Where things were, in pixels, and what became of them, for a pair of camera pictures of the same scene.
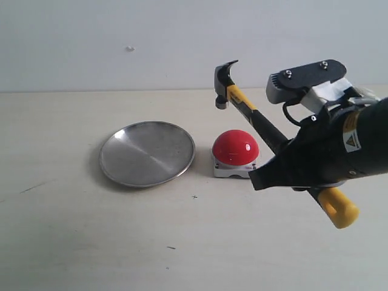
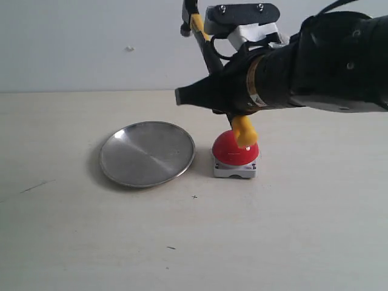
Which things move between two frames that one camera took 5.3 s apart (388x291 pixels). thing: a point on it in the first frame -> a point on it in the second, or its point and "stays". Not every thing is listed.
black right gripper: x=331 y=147 -> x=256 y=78
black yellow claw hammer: x=340 y=209 -> x=193 y=23
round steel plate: x=143 y=154 stays
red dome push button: x=235 y=153 stays
